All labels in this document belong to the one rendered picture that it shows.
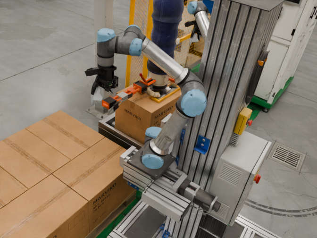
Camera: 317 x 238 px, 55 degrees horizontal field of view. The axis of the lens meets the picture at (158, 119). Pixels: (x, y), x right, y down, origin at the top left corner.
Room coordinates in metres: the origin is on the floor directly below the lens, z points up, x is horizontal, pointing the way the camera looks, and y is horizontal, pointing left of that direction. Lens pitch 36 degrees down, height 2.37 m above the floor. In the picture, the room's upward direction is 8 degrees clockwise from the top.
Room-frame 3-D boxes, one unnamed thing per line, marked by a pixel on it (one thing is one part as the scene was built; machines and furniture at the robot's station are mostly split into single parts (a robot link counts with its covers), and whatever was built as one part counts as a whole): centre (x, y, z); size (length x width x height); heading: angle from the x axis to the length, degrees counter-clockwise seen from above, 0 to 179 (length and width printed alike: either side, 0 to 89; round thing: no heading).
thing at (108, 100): (1.86, 0.38, 1.08); 0.08 x 0.07 x 0.05; 148
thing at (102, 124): (2.06, 0.24, 0.58); 0.70 x 0.03 x 0.06; 60
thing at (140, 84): (2.16, 0.19, 1.08); 0.10 x 0.08 x 0.06; 58
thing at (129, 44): (1.26, 0.17, 1.82); 0.11 x 0.11 x 0.08; 2
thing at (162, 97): (2.32, -0.03, 0.97); 0.34 x 0.10 x 0.05; 148
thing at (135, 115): (2.36, 0.06, 0.75); 0.60 x 0.40 x 0.40; 146
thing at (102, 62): (1.24, 0.27, 1.74); 0.08 x 0.08 x 0.05
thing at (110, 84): (1.23, 0.27, 1.66); 0.09 x 0.08 x 0.12; 62
